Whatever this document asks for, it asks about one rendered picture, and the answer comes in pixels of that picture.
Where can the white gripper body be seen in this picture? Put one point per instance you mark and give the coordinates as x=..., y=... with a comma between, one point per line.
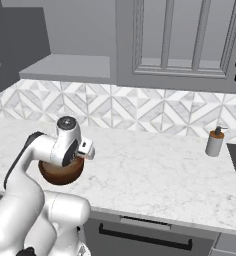
x=88, y=152

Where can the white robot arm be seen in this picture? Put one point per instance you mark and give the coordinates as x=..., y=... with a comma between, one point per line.
x=21, y=206

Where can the brown wooden bowl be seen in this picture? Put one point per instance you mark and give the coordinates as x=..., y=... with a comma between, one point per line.
x=61, y=175

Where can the grey open cabinet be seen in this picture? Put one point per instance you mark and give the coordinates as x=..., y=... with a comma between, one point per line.
x=73, y=50

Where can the grey open cabinet door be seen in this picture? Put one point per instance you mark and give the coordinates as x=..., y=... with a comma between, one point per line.
x=16, y=36

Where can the grey closed cabinet door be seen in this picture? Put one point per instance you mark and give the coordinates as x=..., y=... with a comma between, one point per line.
x=183, y=40

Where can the grey base cabinet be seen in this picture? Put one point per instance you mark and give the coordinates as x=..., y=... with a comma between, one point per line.
x=230, y=246

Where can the grey dishwasher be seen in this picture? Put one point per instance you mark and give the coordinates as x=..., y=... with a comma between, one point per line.
x=146, y=245

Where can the grey soap dispenser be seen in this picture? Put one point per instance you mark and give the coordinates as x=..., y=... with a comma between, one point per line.
x=214, y=145

